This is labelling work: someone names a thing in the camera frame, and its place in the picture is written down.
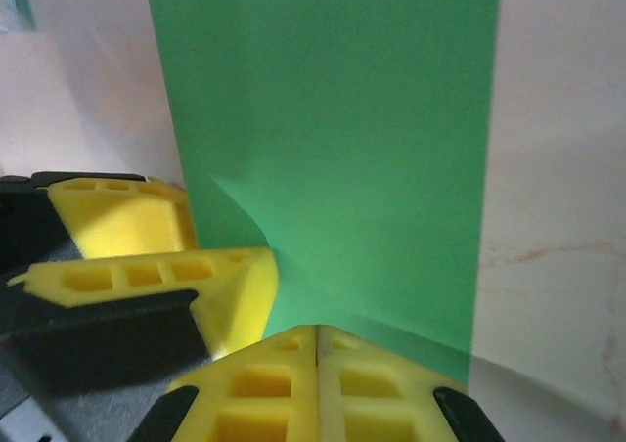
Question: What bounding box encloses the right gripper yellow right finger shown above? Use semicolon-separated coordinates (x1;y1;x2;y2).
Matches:
317;325;505;442

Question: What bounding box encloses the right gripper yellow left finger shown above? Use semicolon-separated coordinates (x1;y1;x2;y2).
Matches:
131;325;319;442

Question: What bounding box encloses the green paper sheet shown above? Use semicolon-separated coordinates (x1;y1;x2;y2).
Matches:
143;0;505;399

